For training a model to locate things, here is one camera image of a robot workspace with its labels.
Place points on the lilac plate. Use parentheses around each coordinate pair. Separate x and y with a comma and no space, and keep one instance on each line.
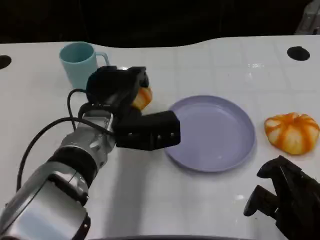
(215,132)

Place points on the pale green mug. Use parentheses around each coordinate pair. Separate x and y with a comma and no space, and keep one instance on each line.
(77,65)

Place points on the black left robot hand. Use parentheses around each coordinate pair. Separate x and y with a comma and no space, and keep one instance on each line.
(110,85)

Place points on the orange white toy bread roll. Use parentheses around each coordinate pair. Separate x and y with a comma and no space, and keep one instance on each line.
(291,135)
(145,97)

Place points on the grey background machine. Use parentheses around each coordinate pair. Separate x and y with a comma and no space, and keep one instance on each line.
(310,22)

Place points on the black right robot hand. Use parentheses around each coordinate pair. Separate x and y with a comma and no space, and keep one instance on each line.
(300,205)

